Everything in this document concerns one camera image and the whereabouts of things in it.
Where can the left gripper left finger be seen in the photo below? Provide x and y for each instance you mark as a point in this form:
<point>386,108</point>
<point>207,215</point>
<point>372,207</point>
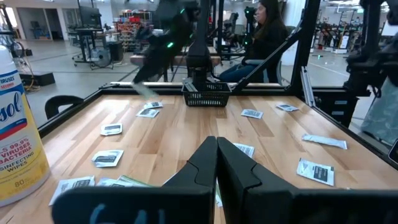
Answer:
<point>199,174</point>

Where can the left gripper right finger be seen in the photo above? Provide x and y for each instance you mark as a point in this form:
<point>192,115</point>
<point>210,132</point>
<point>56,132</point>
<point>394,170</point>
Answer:
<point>245,193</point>

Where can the white square wipe packet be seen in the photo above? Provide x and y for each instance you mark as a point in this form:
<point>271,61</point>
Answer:
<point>111,129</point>
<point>73,185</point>
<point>147,113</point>
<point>287,107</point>
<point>252,113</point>
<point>107,158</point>
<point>153,104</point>
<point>107,182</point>
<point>247,150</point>
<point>219,197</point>
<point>315,171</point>

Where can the green striped adhesive bandage packet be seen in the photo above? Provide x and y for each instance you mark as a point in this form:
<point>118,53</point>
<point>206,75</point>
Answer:
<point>145,91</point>
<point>133,181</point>

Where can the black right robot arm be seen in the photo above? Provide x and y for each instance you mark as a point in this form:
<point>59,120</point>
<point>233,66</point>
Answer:
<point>199,37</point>

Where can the shelf with red bins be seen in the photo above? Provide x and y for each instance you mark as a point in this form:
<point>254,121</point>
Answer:
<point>132,31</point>

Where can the grey floor fan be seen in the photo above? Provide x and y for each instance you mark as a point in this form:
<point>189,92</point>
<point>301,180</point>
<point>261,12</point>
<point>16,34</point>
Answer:
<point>100,57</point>

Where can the black plastic mesh basket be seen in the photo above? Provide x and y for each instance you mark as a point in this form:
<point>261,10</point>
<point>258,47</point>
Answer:
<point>206,98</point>

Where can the black rolling desk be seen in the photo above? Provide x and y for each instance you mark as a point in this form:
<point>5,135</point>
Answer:
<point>90,31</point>

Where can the black computer monitor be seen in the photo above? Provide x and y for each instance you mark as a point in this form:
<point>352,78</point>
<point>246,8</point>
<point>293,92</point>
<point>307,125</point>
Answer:
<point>90,16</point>

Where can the white oblong packet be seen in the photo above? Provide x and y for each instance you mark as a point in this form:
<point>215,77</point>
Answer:
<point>325,141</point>

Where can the person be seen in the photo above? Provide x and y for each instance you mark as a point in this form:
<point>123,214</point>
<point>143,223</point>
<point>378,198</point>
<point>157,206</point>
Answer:
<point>267,40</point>
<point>382,115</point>

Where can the black floor platform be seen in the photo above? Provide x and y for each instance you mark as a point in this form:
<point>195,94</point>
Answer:
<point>37,78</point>

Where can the black control box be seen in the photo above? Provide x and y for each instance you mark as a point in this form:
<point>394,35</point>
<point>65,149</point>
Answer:
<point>351,107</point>

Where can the yellow Lysol wipes canister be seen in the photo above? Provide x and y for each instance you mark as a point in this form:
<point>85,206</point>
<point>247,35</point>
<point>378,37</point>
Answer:
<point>18,140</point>

